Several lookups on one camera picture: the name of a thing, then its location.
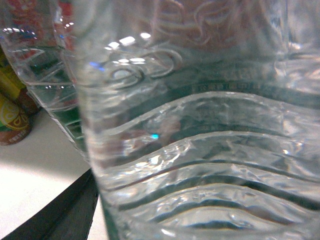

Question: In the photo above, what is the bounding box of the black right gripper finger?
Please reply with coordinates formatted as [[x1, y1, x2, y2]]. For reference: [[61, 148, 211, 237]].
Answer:
[[3, 171, 99, 240]]

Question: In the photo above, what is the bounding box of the clear water bottle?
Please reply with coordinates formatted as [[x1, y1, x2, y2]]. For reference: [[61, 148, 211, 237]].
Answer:
[[66, 0, 320, 240]]

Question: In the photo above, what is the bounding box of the water bottle red players label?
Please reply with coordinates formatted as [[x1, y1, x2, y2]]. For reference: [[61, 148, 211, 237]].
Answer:
[[0, 0, 88, 160]]

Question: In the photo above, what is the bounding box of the yellow lemon tea bottle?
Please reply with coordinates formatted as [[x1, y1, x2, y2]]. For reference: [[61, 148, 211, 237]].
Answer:
[[0, 51, 41, 146]]

